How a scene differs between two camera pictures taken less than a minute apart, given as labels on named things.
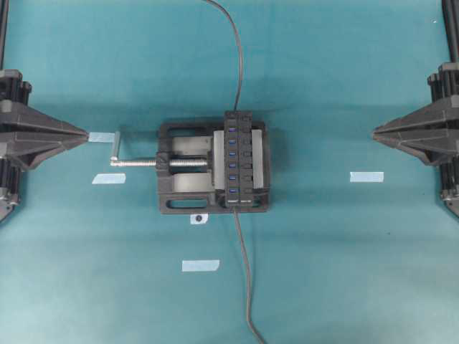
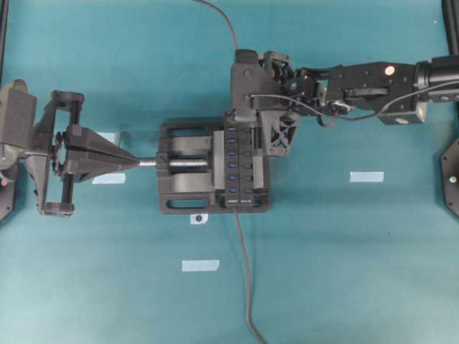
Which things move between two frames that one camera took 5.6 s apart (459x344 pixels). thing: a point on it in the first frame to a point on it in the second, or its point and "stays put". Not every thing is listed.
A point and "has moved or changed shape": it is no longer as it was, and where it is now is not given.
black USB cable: x=238 y=95 has moved or changed shape
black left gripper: x=14 y=93 to x=81 y=163
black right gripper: x=443 y=88 to x=284 y=94
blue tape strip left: x=106 y=178 stays put
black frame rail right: x=451 y=15 stays put
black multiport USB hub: x=238 y=154 stays put
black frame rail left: x=3 y=12 stays put
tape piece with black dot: x=196 y=218 stays put
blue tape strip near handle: x=99 y=137 stays put
